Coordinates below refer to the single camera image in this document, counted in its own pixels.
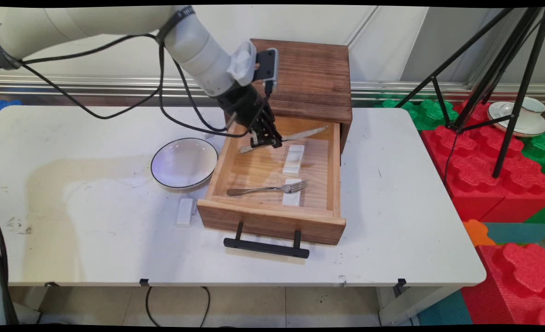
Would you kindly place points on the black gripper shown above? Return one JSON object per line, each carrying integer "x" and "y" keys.
{"x": 242, "y": 103}

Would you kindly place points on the steel serrated table knife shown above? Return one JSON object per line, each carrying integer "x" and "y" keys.
{"x": 307, "y": 133}

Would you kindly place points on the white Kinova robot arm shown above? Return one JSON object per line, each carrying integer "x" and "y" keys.
{"x": 198, "y": 50}

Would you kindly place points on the white ceramic cutlery rest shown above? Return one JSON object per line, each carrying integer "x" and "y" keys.
{"x": 292, "y": 198}
{"x": 185, "y": 212}
{"x": 293, "y": 159}

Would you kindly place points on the steel fork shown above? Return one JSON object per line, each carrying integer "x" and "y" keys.
{"x": 295, "y": 186}

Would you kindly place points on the dark wooden drawer cabinet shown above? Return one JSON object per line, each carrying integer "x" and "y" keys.
{"x": 309, "y": 78}

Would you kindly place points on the light wooden drawer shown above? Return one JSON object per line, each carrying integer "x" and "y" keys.
{"x": 272, "y": 221}

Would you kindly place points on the white bowl with black rim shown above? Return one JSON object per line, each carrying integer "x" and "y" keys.
{"x": 185, "y": 163}

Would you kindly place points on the green foam mat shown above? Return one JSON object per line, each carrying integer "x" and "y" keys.
{"x": 429, "y": 113}
{"x": 542, "y": 147}

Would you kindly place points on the red foam block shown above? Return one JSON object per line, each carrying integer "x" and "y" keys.
{"x": 466, "y": 175}
{"x": 517, "y": 286}
{"x": 526, "y": 198}

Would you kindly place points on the white table leg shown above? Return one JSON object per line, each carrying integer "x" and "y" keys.
{"x": 411, "y": 304}

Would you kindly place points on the orange foam mat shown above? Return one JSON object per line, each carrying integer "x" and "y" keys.
{"x": 477, "y": 233}

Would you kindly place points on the white cup and saucer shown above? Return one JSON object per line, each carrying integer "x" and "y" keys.
{"x": 526, "y": 128}

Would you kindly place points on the blue foam mat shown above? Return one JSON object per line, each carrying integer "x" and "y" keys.
{"x": 5, "y": 108}

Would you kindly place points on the teal foam mat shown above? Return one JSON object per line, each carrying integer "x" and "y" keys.
{"x": 517, "y": 233}

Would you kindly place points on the white cup with green rim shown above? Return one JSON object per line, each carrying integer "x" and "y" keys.
{"x": 533, "y": 108}

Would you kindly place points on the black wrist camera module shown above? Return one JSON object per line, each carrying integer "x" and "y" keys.
{"x": 267, "y": 64}

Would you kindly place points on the aluminium wall rail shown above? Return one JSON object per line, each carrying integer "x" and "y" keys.
{"x": 92, "y": 85}

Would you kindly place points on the black camera tripod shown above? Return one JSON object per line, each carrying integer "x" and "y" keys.
{"x": 514, "y": 117}

